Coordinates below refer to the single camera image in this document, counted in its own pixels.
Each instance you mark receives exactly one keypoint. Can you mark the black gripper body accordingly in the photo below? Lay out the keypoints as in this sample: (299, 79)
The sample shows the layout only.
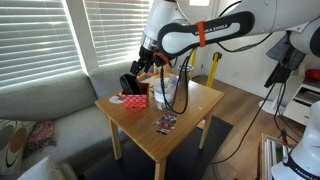
(146, 58)

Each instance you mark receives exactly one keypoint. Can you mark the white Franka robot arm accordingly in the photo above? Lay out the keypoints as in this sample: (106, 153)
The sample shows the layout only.
(266, 13)

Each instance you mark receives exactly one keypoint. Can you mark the red patterned box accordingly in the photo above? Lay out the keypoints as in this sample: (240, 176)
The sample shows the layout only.
(135, 101)

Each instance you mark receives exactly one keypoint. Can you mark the clear plastic cup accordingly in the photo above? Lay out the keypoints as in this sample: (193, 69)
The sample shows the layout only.
(156, 95)

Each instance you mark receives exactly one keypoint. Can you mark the white window blind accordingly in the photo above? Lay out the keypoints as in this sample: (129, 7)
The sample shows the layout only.
(36, 40)
(116, 30)

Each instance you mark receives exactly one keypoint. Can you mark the metal tumbler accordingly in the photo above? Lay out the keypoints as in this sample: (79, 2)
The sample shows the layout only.
(190, 69)

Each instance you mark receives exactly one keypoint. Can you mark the yellow stand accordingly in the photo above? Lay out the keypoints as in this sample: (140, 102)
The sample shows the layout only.
(192, 61)
(213, 70)

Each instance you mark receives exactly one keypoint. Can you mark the wooden table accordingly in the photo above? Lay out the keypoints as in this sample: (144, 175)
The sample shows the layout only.
(143, 133)

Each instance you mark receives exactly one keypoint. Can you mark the grey sofa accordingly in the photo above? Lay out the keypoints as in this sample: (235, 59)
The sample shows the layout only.
(50, 100)

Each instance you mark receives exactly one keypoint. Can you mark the dark rug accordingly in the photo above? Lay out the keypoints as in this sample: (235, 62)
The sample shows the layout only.
(186, 156)

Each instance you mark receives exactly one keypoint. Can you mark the red patterned cloth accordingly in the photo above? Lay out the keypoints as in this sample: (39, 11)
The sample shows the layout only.
(41, 133)

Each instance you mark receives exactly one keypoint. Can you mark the white fan stand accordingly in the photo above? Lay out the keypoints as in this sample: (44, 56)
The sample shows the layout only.
(270, 106)

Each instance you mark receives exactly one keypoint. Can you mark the dark hanging clothing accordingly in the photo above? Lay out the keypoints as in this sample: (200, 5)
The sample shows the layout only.
(283, 63)

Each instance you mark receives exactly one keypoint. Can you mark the white sofa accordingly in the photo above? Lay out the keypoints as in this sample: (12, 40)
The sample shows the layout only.
(43, 171)

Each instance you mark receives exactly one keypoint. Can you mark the colourful patterned pillow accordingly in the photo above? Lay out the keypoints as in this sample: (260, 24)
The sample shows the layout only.
(13, 143)

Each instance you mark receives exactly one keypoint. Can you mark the wooden framed panel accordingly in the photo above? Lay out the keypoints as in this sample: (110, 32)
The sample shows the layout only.
(266, 156)

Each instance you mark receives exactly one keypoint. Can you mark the white shelf unit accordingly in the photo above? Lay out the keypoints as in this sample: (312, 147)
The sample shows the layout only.
(300, 106)

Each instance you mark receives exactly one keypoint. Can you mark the red object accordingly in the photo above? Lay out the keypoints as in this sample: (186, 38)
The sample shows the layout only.
(312, 74)

